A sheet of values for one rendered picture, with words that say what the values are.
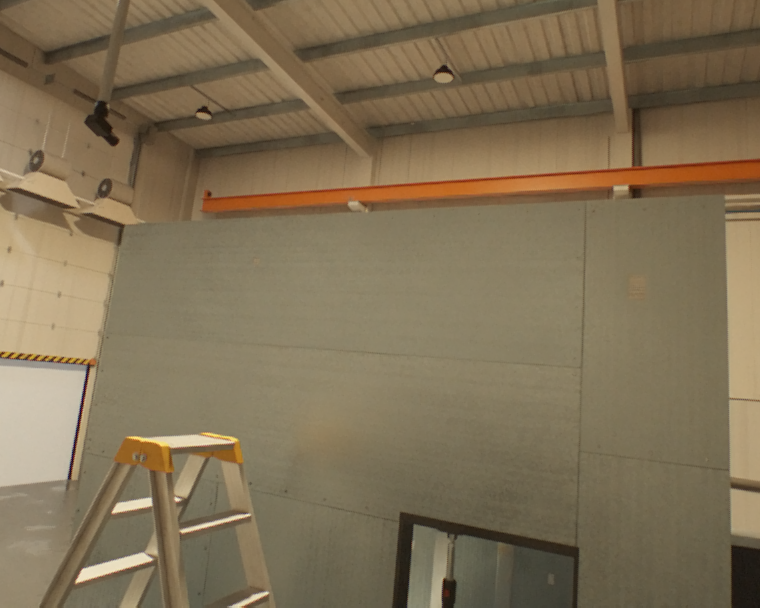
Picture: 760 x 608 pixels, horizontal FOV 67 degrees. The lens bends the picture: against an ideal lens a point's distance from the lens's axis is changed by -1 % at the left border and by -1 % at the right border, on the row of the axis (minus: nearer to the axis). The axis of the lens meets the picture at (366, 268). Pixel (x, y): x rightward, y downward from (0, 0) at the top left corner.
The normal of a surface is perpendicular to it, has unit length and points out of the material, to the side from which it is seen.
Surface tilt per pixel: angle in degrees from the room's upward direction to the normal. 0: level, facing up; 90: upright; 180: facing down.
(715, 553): 90
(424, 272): 90
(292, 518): 90
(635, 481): 90
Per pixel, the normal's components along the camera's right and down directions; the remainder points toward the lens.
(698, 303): -0.45, -0.21
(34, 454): 0.89, 0.00
